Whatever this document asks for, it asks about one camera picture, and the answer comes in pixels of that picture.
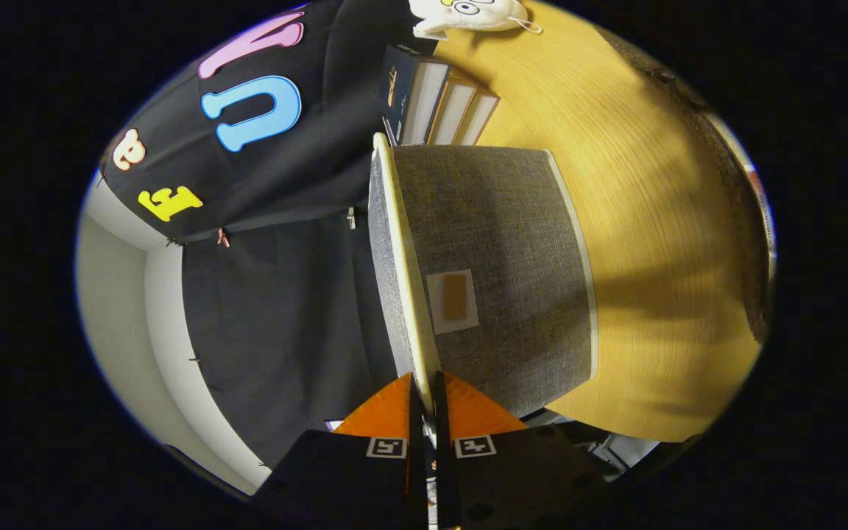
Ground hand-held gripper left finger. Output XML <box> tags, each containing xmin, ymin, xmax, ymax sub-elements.
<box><xmin>251</xmin><ymin>373</ymin><xmax>428</xmax><ymax>530</ymax></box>

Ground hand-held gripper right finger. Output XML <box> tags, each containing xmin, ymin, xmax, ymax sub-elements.
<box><xmin>433</xmin><ymin>370</ymin><xmax>609</xmax><ymax>530</ymax></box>

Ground grey fabric storage box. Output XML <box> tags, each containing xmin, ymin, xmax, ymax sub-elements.
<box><xmin>367</xmin><ymin>132</ymin><xmax>600</xmax><ymax>420</ymax></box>

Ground brown spine book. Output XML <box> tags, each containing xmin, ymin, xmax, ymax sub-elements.
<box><xmin>426</xmin><ymin>68</ymin><xmax>479</xmax><ymax>146</ymax></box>
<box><xmin>457</xmin><ymin>87</ymin><xmax>501</xmax><ymax>146</ymax></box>

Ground dark cover book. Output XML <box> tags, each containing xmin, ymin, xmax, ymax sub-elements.
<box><xmin>381</xmin><ymin>44</ymin><xmax>451</xmax><ymax>146</ymax></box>

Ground white plush toy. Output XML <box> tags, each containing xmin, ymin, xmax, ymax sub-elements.
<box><xmin>408</xmin><ymin>0</ymin><xmax>544</xmax><ymax>41</ymax></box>

